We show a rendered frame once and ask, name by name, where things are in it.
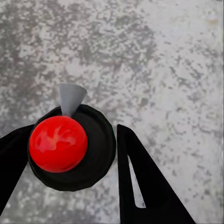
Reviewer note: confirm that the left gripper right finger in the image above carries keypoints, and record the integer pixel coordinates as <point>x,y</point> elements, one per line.
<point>162,204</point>

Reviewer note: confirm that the insectifuge atomizer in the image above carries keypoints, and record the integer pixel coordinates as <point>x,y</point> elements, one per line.
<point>73,146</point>

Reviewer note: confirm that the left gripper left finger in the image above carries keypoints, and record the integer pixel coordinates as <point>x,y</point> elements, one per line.
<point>13,160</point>

